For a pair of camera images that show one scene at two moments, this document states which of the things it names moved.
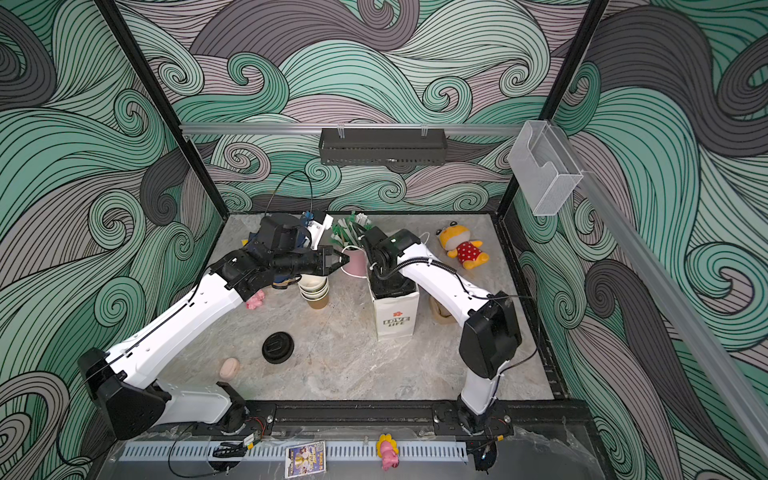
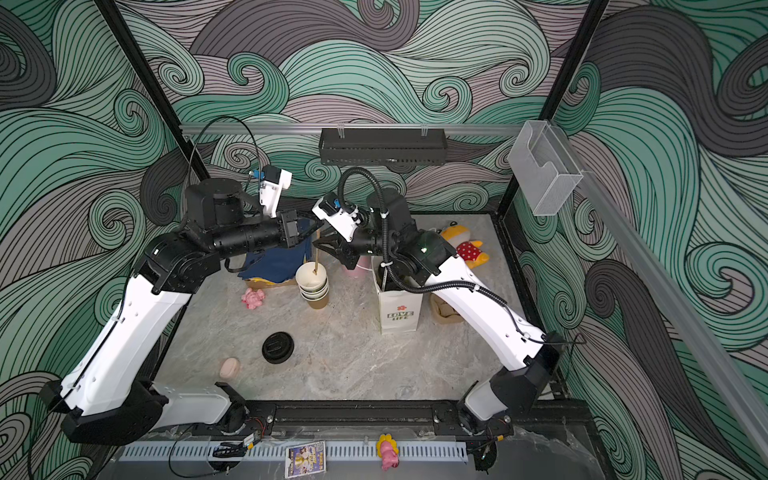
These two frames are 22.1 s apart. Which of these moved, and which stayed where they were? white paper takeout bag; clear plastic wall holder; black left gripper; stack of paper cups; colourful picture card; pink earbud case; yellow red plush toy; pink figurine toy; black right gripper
Moved: black left gripper; black right gripper; white paper takeout bag
Stayed: stack of paper cups; pink earbud case; colourful picture card; clear plastic wall holder; yellow red plush toy; pink figurine toy
